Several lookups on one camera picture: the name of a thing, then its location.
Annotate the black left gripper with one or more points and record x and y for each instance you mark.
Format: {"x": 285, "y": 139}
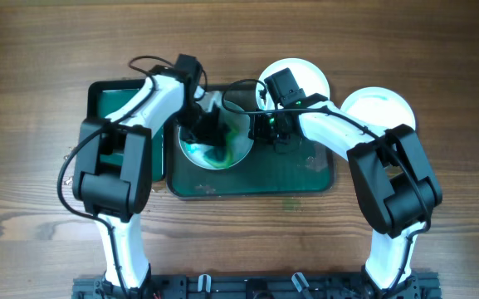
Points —
{"x": 208, "y": 133}

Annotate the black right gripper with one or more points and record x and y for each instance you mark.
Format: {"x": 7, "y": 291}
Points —
{"x": 256, "y": 129}

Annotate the green yellow sponge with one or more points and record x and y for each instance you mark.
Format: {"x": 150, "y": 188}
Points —
{"x": 221, "y": 157}

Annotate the white plate tray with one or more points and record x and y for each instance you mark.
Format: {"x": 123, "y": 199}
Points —
{"x": 379, "y": 106}
{"x": 230, "y": 114}

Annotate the white plate tray corner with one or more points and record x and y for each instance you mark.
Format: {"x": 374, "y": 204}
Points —
{"x": 308, "y": 77}

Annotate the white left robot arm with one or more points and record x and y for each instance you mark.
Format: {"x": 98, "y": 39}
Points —
{"x": 113, "y": 172}

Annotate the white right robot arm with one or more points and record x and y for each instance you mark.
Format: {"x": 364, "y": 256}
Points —
{"x": 394, "y": 183}

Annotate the grey serving tray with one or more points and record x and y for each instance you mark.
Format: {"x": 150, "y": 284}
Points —
{"x": 302, "y": 167}

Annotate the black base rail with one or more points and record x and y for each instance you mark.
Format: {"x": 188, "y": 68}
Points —
{"x": 335, "y": 285}

